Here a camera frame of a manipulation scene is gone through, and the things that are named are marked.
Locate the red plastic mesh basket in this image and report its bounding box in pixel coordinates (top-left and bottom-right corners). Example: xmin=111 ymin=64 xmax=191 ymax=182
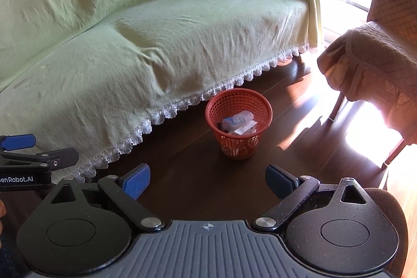
xmin=205 ymin=88 xmax=273 ymax=159

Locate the beige quilted covered chair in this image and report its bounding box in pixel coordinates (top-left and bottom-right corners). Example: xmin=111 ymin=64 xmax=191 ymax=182
xmin=317 ymin=0 xmax=416 ymax=167

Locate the person left hand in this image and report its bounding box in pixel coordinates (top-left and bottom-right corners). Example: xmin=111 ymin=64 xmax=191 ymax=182
xmin=0 ymin=200 xmax=7 ymax=235

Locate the white flat box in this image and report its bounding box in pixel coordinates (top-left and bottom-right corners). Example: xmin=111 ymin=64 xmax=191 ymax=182
xmin=230 ymin=120 xmax=257 ymax=136

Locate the green covered sofa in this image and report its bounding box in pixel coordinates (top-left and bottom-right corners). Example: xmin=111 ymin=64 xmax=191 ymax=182
xmin=1 ymin=0 xmax=321 ymax=181

